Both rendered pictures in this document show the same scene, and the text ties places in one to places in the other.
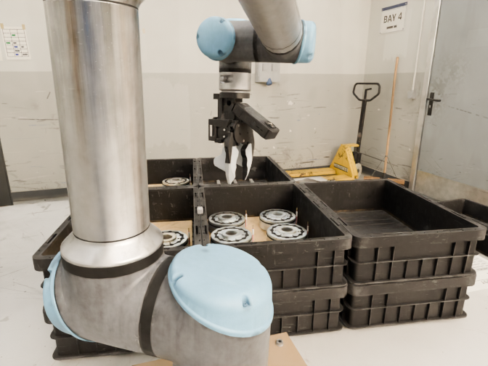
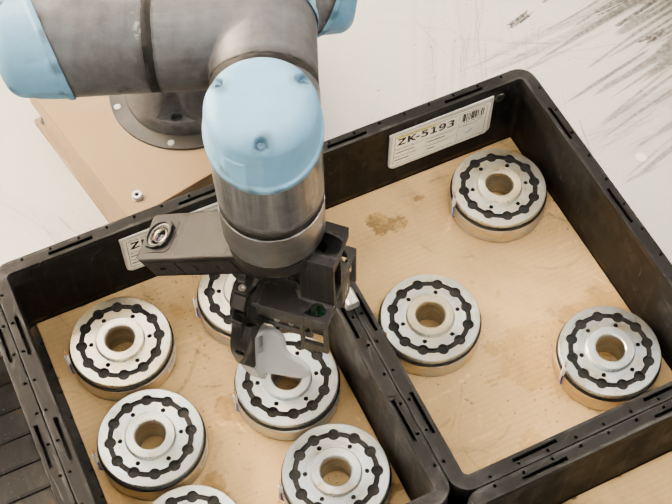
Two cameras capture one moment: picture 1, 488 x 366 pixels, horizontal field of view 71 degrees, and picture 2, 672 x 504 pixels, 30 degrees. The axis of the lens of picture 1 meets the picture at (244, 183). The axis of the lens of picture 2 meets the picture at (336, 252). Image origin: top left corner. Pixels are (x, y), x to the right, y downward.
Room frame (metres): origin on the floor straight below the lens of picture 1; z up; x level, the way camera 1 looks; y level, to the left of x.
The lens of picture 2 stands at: (1.32, -0.08, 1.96)
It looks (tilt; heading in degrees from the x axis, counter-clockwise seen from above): 58 degrees down; 163
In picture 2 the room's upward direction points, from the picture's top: straight up
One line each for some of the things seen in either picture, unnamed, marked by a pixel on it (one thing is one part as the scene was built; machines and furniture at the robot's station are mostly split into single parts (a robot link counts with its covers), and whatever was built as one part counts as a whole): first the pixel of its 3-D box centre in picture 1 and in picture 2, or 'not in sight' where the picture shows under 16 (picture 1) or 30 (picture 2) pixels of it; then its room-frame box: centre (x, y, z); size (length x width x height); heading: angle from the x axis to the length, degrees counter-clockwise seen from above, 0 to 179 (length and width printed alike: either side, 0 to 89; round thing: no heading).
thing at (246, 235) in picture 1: (231, 235); (287, 379); (0.79, 0.03, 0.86); 0.10 x 0.10 x 0.01
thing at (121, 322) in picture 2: not in sight; (120, 339); (0.70, -0.12, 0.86); 0.05 x 0.05 x 0.01
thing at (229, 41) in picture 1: (229, 41); (239, 32); (0.73, 0.03, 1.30); 0.11 x 0.11 x 0.08; 75
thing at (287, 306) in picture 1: (260, 268); not in sight; (0.80, -0.04, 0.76); 0.40 x 0.30 x 0.12; 8
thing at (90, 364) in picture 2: not in sight; (120, 341); (0.70, -0.12, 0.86); 0.10 x 0.10 x 0.01
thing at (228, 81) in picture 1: (234, 83); (274, 208); (0.83, 0.02, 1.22); 0.08 x 0.08 x 0.05
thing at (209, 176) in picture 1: (240, 184); not in sight; (1.19, 0.01, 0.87); 0.40 x 0.30 x 0.11; 8
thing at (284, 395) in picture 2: (231, 233); (286, 377); (0.79, 0.03, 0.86); 0.05 x 0.05 x 0.01
